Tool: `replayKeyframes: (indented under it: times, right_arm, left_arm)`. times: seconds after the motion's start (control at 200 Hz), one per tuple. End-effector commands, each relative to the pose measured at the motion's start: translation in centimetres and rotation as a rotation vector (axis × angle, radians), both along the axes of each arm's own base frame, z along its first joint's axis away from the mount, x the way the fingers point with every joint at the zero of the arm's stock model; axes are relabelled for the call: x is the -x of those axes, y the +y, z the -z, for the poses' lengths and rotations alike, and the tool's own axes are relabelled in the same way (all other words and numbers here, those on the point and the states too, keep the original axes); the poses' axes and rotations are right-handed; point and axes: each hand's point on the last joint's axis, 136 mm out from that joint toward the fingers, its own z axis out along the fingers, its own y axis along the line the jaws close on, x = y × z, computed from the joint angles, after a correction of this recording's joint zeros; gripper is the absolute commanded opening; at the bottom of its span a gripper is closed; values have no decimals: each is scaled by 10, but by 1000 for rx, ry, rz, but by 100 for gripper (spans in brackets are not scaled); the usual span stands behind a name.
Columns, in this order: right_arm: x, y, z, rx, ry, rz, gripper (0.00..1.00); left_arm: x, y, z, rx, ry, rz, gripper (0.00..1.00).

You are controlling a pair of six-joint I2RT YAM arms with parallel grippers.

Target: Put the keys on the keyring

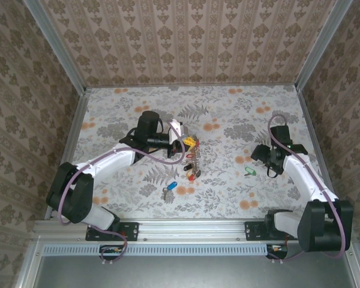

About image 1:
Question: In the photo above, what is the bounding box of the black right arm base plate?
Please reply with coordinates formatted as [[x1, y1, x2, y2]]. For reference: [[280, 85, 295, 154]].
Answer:
[[244, 221, 299, 242]]

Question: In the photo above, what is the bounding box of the large metal keyring with keys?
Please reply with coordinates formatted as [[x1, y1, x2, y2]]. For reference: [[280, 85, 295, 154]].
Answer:
[[183, 138, 203, 182]]

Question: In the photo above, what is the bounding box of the aluminium corner post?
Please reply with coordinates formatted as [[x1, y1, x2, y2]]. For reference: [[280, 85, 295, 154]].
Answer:
[[294, 0, 355, 92], [22, 0, 88, 94]]

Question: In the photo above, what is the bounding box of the aluminium mounting rail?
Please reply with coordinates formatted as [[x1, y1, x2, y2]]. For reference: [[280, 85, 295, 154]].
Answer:
[[32, 218, 307, 241]]

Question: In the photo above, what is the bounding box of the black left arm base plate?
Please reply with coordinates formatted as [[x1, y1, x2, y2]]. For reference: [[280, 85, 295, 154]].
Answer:
[[85, 221, 140, 242]]

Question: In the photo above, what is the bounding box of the aluminium side rail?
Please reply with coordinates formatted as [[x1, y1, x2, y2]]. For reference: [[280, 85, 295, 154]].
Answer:
[[44, 88, 91, 221], [294, 87, 340, 211]]

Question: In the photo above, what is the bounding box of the white slotted cable duct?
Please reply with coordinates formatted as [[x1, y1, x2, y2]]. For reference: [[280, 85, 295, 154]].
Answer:
[[43, 243, 271, 256]]

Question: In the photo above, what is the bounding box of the aluminium back rail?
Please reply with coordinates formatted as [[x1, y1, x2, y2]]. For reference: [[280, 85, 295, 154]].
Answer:
[[85, 83, 299, 90]]

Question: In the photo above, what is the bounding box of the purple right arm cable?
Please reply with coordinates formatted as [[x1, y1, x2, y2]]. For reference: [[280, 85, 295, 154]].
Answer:
[[267, 115, 349, 265]]

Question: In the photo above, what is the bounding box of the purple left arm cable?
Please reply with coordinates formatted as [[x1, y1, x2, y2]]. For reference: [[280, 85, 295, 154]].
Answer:
[[58, 121, 187, 265]]

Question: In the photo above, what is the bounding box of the thin black right gripper cable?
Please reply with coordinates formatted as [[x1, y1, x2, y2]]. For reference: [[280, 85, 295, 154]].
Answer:
[[266, 164, 283, 178]]

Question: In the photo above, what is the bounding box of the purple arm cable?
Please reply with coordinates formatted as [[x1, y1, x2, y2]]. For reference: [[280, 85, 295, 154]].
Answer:
[[267, 115, 349, 265], [58, 121, 187, 265]]

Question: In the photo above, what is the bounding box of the black connector board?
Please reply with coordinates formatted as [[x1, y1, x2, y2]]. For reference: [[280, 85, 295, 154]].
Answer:
[[266, 243, 289, 259], [99, 244, 127, 261]]

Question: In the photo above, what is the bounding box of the grey metal panel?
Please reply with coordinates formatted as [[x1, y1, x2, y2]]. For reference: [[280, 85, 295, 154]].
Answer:
[[32, 254, 358, 288]]

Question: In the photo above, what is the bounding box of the key with blue tag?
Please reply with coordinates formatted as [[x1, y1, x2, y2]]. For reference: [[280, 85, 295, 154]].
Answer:
[[162, 180, 179, 201]]

